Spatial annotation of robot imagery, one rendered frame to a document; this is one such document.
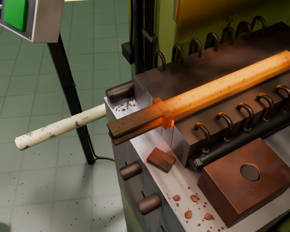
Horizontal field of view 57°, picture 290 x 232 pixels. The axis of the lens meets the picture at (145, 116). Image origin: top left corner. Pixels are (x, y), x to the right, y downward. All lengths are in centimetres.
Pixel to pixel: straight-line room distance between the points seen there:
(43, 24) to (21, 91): 138
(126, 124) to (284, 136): 32
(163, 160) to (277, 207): 20
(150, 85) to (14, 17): 40
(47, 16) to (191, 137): 47
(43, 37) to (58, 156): 102
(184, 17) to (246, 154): 33
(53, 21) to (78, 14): 201
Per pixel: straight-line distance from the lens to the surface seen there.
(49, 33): 75
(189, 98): 48
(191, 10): 63
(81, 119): 94
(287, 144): 59
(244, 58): 62
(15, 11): 76
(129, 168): 53
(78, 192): 151
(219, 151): 47
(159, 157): 49
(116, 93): 57
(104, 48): 228
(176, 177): 49
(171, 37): 66
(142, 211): 50
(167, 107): 46
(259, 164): 46
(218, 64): 59
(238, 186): 43
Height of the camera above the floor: 135
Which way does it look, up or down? 51 degrees down
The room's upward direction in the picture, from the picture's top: straight up
